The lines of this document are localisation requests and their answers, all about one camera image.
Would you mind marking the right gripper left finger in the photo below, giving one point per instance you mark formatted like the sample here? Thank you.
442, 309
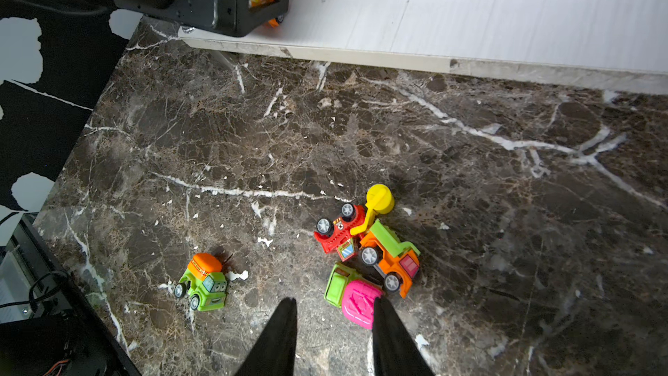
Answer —
274, 351

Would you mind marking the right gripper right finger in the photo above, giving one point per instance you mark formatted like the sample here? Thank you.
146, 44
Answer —
394, 351

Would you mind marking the green cement mixer truck toy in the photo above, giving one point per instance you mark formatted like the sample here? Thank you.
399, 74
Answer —
203, 283

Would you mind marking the green pink toy car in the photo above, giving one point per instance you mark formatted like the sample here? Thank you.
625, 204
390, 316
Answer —
354, 295

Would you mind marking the orange green dump truck toy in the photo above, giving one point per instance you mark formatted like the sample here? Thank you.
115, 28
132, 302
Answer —
396, 261

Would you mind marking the red toy car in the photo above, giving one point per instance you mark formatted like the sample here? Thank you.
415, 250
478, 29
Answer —
343, 234

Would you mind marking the white two-tier shelf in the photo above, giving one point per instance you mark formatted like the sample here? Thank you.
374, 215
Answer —
611, 45

